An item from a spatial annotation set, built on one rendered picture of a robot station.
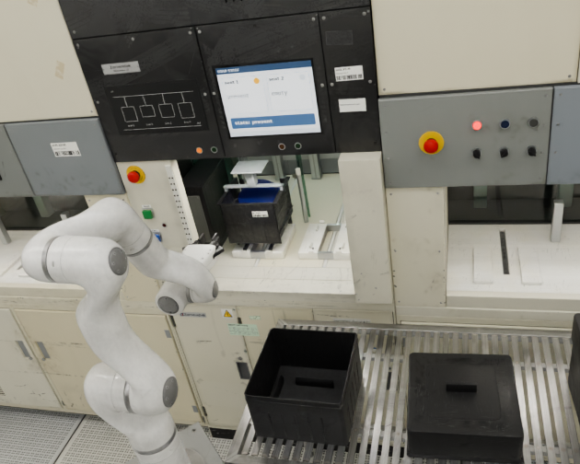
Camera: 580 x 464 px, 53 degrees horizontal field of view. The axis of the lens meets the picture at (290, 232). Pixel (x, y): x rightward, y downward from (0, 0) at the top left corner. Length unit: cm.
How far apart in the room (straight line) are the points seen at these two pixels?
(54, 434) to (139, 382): 182
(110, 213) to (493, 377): 110
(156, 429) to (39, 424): 178
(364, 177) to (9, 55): 115
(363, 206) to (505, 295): 56
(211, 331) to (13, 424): 139
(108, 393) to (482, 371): 100
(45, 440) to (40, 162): 152
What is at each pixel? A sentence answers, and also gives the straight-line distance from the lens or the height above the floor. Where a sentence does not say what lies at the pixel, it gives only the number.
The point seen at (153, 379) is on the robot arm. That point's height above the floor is 119.
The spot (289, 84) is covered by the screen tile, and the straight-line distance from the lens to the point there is 167.
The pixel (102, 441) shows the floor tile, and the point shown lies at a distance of 304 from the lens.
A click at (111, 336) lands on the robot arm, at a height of 133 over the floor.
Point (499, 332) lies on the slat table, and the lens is 202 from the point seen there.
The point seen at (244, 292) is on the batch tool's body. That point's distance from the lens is 212.
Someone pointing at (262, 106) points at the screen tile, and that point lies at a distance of 172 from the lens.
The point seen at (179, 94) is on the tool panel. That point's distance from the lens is 180.
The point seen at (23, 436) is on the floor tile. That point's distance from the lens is 328.
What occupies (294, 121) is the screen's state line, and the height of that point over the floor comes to 151.
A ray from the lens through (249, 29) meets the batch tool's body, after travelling 166.
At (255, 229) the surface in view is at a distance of 219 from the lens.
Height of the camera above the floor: 213
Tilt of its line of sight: 32 degrees down
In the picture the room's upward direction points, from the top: 11 degrees counter-clockwise
